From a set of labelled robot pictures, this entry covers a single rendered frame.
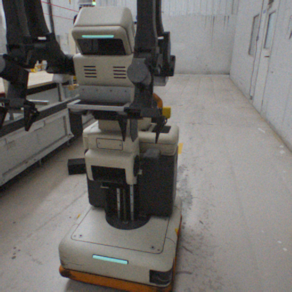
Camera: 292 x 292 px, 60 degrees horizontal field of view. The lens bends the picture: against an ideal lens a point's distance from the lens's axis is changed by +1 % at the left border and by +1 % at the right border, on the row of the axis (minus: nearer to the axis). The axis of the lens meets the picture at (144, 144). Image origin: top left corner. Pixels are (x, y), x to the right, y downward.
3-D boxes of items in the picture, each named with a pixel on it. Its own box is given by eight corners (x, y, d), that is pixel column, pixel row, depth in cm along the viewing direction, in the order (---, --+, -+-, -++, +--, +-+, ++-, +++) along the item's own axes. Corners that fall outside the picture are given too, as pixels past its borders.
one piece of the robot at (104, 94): (84, 129, 119) (80, 82, 111) (141, 134, 113) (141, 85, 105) (67, 141, 104) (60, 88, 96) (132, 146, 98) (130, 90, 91)
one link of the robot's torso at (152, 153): (112, 175, 145) (110, 135, 137) (160, 181, 140) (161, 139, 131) (93, 202, 121) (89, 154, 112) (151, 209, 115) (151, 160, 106)
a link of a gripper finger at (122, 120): (138, 141, 72) (140, 109, 72) (113, 140, 73) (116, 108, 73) (141, 143, 79) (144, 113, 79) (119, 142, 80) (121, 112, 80)
